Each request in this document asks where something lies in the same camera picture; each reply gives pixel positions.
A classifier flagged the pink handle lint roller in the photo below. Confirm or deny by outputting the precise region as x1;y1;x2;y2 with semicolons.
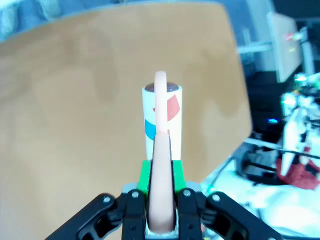
141;70;184;234

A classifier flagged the red cloth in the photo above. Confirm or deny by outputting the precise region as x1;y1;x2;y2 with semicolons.
275;147;320;191

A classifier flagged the white upright panel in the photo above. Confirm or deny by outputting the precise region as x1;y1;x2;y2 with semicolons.
266;11;305;83

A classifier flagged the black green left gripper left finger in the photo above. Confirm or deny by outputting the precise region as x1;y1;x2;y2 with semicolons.
44;159;153;240

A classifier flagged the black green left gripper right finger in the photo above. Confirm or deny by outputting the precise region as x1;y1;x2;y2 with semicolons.
171;159;284;240

